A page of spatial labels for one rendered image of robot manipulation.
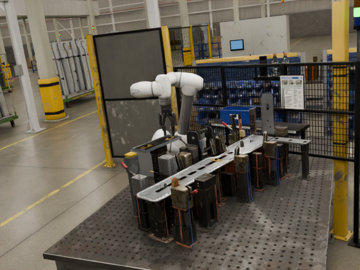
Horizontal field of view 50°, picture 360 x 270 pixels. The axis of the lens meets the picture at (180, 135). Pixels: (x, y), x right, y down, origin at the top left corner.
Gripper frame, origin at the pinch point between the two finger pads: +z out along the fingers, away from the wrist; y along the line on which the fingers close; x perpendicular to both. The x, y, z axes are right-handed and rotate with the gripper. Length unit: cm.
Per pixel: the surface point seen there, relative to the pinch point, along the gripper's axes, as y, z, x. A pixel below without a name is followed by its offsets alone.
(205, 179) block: 41, 18, -42
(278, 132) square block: 68, 18, 63
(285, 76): 71, -22, 95
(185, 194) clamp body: 38, 17, -66
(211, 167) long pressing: 36.1, 21.3, -14.7
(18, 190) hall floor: -303, 122, 120
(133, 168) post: -10.2, 14.6, -38.5
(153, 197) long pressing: 17, 21, -65
